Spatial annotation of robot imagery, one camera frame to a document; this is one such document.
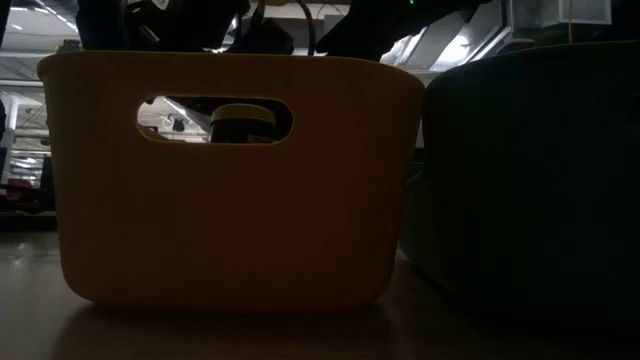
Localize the yellow plastic bin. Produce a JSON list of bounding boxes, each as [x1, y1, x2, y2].
[[37, 49, 427, 312]]

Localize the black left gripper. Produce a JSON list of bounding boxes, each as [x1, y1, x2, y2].
[[227, 17, 296, 56]]

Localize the spice jar with yellow lid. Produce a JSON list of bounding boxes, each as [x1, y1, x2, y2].
[[209, 103, 278, 145]]

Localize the silver slanted ceiling duct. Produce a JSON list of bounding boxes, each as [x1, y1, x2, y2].
[[379, 8, 514, 71]]

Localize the teal plastic bin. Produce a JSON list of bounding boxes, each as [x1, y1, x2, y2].
[[399, 40, 640, 349]]

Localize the white hanging panel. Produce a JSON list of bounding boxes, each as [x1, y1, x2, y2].
[[552, 0, 613, 26]]

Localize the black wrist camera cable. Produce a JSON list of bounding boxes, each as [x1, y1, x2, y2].
[[252, 0, 317, 56]]

